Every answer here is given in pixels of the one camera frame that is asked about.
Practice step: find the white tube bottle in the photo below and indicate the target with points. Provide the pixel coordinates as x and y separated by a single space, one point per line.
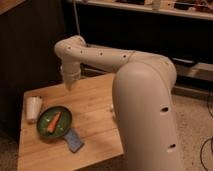
112 110

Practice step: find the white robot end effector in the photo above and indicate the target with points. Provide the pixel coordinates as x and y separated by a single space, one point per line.
70 75

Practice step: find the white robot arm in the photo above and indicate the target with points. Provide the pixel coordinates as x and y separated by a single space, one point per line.
142 101

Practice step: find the thin metal pole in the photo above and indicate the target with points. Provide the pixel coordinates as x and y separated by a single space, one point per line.
76 17

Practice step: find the black handle on beam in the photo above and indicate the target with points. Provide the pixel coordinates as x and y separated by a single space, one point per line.
183 62

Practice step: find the upper wooden shelf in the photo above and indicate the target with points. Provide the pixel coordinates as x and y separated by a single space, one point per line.
151 6

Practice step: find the orange carrot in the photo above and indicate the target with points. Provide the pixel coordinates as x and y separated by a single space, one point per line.
53 123

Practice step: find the green plate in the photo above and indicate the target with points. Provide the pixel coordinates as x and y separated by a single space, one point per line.
61 127

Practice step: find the blue sponge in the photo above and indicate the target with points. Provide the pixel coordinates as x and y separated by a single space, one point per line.
73 140

